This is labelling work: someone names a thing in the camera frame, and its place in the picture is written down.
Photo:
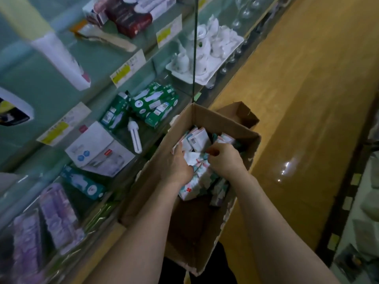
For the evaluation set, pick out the person's right hand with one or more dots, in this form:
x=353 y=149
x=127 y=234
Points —
x=228 y=161

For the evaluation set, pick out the person's left hand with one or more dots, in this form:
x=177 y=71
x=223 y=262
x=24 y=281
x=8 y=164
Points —
x=177 y=171

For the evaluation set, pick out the pile of packets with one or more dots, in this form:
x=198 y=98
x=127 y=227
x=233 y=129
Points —
x=198 y=139

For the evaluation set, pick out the brown cardboard box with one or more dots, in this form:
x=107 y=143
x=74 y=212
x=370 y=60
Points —
x=201 y=230
x=240 y=114

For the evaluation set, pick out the metal store shelving unit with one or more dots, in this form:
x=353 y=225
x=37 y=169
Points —
x=361 y=233

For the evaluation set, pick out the person's left forearm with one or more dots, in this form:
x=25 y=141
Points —
x=139 y=239

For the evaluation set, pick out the person's right forearm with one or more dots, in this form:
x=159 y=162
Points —
x=278 y=239

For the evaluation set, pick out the white printed box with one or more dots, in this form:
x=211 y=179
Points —
x=95 y=150

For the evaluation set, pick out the slim green white box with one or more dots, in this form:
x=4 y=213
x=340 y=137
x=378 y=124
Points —
x=83 y=183

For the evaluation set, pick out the person's black trousers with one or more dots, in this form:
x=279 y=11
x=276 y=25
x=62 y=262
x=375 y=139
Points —
x=201 y=272

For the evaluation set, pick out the red white packaged box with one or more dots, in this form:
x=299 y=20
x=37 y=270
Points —
x=98 y=8
x=142 y=13

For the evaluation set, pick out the white tube lamp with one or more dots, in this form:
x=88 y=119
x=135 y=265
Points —
x=135 y=136

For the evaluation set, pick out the green bulb boxes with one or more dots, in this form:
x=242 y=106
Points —
x=148 y=103

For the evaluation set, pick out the white ceramic tea set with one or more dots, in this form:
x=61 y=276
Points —
x=204 y=47

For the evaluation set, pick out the clear wrapped purple items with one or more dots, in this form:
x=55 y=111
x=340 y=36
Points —
x=56 y=219

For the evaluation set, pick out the black cap white bottle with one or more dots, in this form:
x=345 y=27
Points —
x=13 y=109

